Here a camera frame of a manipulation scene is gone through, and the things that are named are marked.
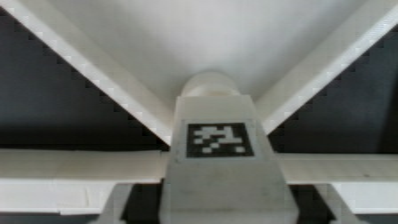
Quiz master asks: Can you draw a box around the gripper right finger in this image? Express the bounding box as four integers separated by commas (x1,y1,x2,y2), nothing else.
290,184,363,224

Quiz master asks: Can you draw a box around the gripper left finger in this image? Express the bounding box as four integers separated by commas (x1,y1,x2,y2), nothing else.
96,183,162,224

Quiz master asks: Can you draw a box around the white square tabletop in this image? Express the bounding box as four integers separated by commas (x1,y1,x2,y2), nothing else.
0,0,398,138

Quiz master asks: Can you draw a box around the white U-shaped fence wall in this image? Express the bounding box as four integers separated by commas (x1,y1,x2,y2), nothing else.
0,149,398,215

